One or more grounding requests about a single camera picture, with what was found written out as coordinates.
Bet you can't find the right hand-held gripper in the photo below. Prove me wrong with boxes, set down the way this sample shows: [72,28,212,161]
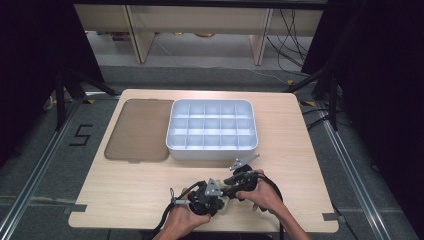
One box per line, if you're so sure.
[222,153,261,203]

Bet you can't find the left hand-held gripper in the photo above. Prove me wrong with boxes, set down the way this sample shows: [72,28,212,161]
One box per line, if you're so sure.
[187,177,226,217]

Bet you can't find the pale green sock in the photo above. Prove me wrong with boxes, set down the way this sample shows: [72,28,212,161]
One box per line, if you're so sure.
[213,179,235,212]

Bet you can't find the person's right hand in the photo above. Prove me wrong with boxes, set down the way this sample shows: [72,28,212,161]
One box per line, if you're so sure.
[234,168,285,215]

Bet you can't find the person's left hand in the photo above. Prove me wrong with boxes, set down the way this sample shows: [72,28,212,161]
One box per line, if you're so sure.
[165,187,213,238]

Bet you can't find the white divided storage box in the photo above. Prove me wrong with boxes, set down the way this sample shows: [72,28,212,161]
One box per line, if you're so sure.
[165,98,259,161]

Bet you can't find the transparent brown plastic lid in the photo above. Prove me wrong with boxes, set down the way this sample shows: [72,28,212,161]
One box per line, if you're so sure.
[103,98,175,164]

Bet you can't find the black metal stand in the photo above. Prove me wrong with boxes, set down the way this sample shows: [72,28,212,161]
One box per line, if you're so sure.
[54,64,122,132]
[282,64,340,132]

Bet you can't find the light wooden desk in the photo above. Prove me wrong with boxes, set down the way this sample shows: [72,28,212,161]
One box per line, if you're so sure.
[73,3,327,66]

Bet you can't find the dark curtain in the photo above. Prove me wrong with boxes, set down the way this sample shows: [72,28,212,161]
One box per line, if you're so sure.
[0,0,105,168]
[301,0,424,234]

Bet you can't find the right hand-held gripper black cable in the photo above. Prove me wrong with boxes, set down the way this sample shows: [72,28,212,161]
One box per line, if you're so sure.
[254,171,286,240]

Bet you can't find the metal floor rail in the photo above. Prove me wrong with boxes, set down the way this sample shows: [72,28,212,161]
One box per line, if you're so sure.
[319,108,398,240]
[0,99,84,240]

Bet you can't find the black floor cables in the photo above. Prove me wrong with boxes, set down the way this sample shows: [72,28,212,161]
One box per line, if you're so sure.
[265,8,319,78]

